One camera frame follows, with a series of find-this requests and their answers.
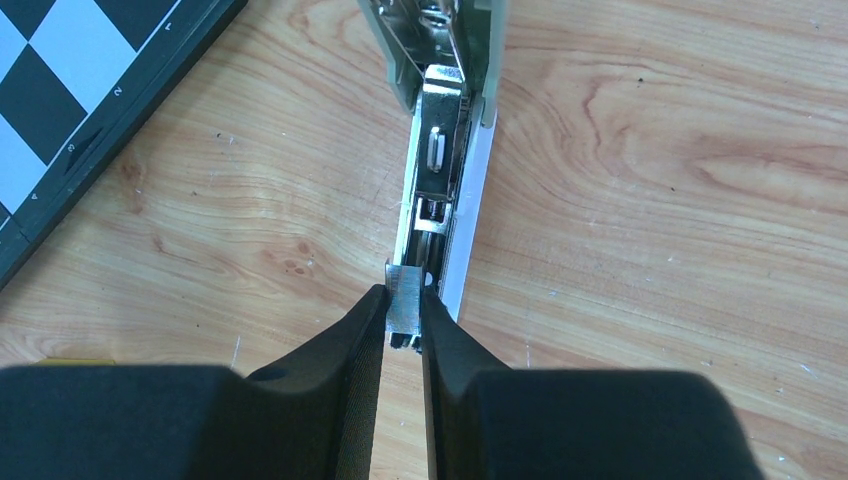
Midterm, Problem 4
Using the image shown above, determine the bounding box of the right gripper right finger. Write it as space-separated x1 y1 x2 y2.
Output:
421 290 762 479

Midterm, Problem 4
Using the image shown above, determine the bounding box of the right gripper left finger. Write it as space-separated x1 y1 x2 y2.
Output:
1 285 388 479

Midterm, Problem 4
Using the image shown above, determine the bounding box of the silver staple strip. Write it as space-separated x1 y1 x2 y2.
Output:
385 264 424 336

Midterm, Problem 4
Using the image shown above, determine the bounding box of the grey white stapler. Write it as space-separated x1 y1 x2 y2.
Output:
359 1 509 349

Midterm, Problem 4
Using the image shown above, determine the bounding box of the black white checkerboard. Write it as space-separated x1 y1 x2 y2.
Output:
1 0 243 283

